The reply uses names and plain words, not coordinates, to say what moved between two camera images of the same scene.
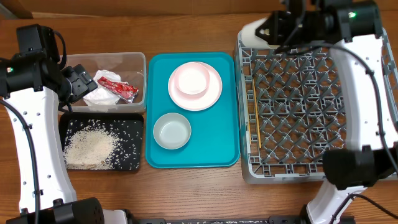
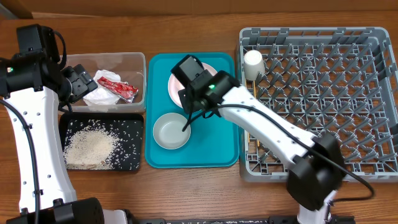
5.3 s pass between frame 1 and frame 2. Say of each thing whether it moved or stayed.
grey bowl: stayed
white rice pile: stayed
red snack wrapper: stayed
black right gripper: moved
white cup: moved
